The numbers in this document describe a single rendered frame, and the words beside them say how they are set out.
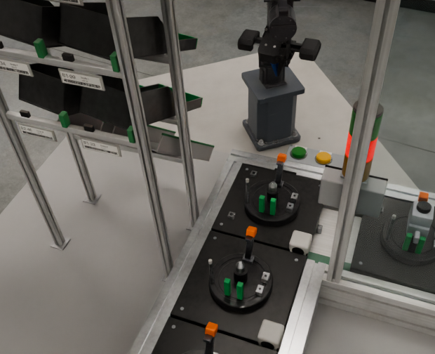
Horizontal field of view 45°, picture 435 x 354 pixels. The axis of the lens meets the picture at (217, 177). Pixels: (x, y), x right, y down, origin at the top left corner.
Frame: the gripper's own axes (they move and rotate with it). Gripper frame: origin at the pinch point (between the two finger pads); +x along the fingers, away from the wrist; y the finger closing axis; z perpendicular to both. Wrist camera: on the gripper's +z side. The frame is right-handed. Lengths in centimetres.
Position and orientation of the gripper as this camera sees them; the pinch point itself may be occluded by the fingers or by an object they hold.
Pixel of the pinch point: (278, 63)
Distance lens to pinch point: 128.3
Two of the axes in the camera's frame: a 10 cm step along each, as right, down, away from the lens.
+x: 0.5, 7.0, 7.2
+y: 9.3, 2.2, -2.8
